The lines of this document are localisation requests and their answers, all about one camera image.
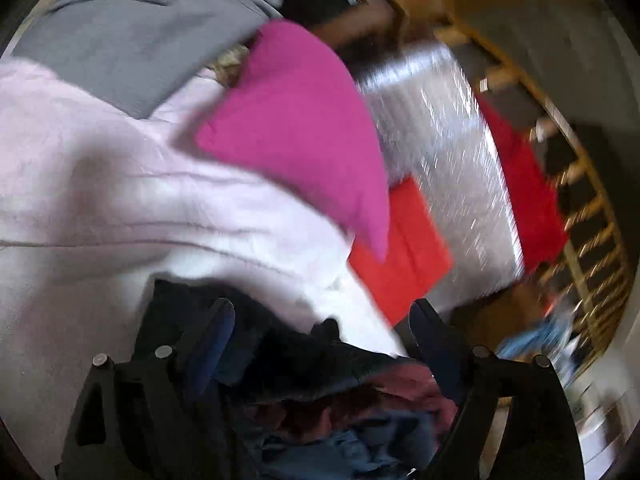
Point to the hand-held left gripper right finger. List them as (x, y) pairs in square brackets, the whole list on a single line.
[(434, 345)]

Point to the pink pillow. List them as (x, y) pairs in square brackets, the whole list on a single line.
[(300, 125)]

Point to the pale pink bed sheet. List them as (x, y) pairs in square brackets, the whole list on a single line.
[(100, 185)]

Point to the light blue cloth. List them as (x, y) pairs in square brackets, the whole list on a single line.
[(530, 345)]

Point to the grey cloth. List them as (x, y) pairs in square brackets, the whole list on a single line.
[(140, 30)]

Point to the wooden railing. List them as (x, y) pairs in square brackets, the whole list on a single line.
[(500, 76)]

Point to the silver shiny cushion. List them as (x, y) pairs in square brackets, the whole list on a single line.
[(450, 160)]

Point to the wooden cabinet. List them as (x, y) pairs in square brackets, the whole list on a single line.
[(380, 14)]

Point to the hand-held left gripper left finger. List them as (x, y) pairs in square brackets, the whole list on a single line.
[(216, 340)]

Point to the red cloth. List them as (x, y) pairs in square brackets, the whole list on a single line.
[(525, 185)]

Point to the orange-red cushion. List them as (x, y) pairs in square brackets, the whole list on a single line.
[(405, 250)]

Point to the dark blue jacket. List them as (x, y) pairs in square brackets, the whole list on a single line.
[(300, 360)]

